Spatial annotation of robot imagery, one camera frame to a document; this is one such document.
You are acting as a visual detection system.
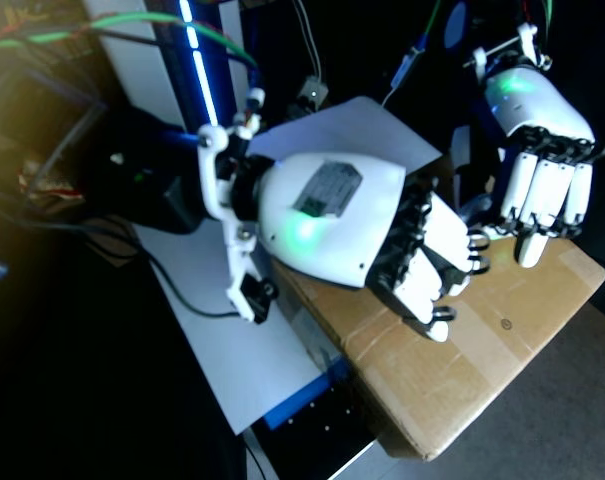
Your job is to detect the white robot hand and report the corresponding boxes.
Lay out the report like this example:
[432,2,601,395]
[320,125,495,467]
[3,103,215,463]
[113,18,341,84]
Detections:
[481,66,605,269]
[255,151,492,345]

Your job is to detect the blue plastic bag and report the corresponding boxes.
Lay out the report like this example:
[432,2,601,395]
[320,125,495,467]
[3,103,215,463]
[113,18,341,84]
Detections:
[459,192,499,227]

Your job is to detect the small grey connector box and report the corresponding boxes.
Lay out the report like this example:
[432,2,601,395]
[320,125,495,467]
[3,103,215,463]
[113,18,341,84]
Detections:
[300,74,329,110]

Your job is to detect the black box device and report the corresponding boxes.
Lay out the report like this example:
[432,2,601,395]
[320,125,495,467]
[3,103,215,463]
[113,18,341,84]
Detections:
[125,107,204,236]

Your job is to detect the white table sheet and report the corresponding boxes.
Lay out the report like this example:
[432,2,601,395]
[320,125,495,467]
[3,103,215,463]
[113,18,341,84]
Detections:
[134,96,443,436]

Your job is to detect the blue-white LED strip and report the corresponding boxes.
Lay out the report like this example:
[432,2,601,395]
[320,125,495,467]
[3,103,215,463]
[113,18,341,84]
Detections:
[178,0,221,129]

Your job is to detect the brown cardboard box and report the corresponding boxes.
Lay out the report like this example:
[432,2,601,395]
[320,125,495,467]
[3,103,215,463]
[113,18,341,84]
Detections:
[273,157,605,462]

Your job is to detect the white robot body column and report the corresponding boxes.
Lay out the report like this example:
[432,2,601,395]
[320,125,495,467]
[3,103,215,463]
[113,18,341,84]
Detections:
[81,0,253,134]

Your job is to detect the white cable with adapter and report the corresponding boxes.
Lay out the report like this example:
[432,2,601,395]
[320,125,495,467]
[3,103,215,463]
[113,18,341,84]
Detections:
[380,44,426,107]

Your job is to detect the black cable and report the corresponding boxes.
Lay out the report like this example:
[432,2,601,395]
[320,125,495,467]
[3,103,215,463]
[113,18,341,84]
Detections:
[11,217,241,321]

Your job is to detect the green cable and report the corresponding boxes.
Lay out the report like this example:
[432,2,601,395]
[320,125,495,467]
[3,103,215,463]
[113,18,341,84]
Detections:
[0,12,259,69]

